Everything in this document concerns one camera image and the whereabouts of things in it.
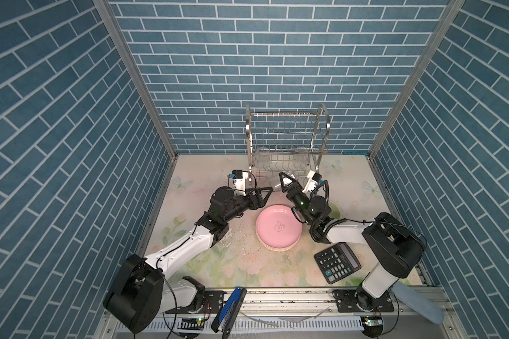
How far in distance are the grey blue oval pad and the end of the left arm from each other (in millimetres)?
599

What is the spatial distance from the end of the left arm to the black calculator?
0.36 metres

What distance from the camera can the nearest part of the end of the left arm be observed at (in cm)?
61

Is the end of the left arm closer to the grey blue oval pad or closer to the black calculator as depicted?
the black calculator

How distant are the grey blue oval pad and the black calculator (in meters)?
0.16

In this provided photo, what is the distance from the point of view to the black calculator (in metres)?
0.80

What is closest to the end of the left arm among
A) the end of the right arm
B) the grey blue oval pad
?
the end of the right arm

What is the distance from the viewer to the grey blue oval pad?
0.71 m
